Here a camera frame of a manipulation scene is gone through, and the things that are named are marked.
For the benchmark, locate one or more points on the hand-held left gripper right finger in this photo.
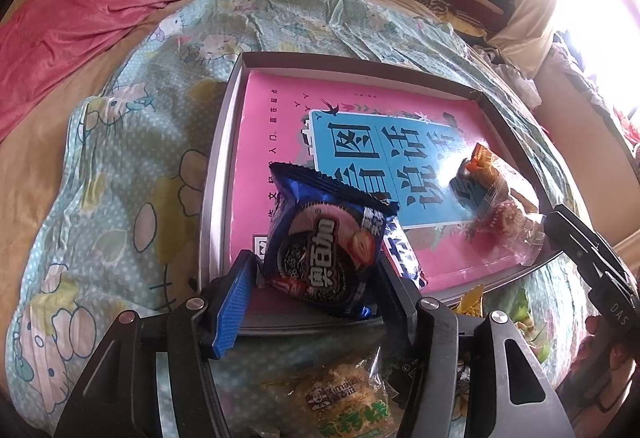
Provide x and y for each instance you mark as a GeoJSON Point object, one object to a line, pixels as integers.
{"type": "Point", "coordinates": [402, 303]}

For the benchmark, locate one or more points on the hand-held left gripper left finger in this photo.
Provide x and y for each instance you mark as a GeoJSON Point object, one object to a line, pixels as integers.
{"type": "Point", "coordinates": [230, 313]}

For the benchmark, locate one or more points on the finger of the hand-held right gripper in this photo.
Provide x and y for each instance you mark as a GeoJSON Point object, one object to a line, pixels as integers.
{"type": "Point", "coordinates": [580, 243]}

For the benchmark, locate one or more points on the dark blue wafer bar packet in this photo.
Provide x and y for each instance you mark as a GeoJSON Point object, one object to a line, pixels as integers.
{"type": "Point", "coordinates": [405, 258]}

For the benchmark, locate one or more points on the yellow bread packet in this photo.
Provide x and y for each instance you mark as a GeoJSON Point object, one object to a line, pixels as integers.
{"type": "Point", "coordinates": [470, 300]}

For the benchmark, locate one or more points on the clear candied snack packet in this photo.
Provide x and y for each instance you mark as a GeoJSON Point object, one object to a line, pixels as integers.
{"type": "Point", "coordinates": [505, 218]}

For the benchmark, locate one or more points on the round biscuit packet green label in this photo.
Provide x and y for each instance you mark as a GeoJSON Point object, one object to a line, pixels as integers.
{"type": "Point", "coordinates": [530, 318]}

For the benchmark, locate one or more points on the blue cookie packet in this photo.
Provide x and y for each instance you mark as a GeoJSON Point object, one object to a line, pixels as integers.
{"type": "Point", "coordinates": [325, 238]}

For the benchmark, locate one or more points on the brown crispy snack packet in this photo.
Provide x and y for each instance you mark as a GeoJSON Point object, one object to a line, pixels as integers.
{"type": "Point", "coordinates": [330, 393]}

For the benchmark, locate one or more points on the dark cardboard box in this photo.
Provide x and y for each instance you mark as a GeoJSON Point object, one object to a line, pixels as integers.
{"type": "Point", "coordinates": [220, 168]}

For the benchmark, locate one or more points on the person's right hand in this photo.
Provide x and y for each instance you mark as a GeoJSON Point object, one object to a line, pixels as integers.
{"type": "Point", "coordinates": [615, 383]}

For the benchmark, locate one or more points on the white crumpled cloth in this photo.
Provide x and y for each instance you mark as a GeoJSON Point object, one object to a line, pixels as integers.
{"type": "Point", "coordinates": [505, 65]}

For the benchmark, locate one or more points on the pink book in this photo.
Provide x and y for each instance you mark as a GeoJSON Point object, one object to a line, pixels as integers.
{"type": "Point", "coordinates": [280, 118]}

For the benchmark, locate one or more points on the bed with beige sheet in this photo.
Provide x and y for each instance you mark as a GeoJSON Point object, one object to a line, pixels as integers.
{"type": "Point", "coordinates": [30, 198]}

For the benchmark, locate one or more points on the cream curtain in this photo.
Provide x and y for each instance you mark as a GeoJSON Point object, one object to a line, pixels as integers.
{"type": "Point", "coordinates": [530, 13]}

